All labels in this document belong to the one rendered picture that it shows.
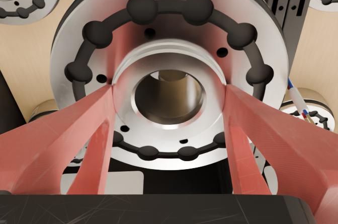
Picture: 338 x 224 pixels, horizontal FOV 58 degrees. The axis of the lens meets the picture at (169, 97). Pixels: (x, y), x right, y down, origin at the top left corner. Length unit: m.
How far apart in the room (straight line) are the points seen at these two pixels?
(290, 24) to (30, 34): 0.26
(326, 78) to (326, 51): 0.04
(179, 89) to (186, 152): 0.03
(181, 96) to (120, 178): 0.32
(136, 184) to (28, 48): 0.23
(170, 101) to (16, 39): 0.26
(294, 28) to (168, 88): 0.12
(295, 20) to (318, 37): 0.15
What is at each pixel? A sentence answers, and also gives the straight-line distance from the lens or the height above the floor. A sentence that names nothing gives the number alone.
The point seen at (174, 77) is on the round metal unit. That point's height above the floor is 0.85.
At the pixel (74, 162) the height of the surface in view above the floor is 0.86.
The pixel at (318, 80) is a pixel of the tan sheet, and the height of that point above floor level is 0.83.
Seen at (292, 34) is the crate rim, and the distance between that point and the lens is 0.25.
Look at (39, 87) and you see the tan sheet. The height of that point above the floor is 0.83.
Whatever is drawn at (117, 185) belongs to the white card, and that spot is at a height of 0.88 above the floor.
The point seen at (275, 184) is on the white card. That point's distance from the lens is 0.47.
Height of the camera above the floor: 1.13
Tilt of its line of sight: 49 degrees down
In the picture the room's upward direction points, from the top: 178 degrees clockwise
